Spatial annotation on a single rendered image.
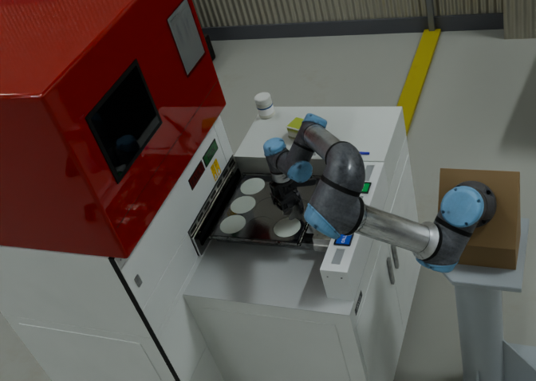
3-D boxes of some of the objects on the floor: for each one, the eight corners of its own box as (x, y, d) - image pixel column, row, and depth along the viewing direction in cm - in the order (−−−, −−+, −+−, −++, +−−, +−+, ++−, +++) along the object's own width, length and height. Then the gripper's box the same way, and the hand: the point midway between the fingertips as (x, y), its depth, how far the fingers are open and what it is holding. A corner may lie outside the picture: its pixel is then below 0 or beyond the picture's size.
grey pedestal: (582, 355, 282) (593, 210, 231) (579, 453, 252) (591, 312, 202) (455, 337, 303) (440, 200, 252) (439, 426, 273) (418, 292, 223)
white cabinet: (241, 418, 297) (183, 296, 247) (305, 256, 363) (269, 133, 313) (387, 447, 271) (354, 317, 221) (427, 267, 337) (410, 135, 287)
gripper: (264, 178, 239) (277, 222, 252) (278, 190, 233) (291, 234, 246) (284, 166, 242) (297, 210, 255) (298, 178, 235) (310, 221, 248)
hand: (299, 216), depth 250 cm, fingers closed
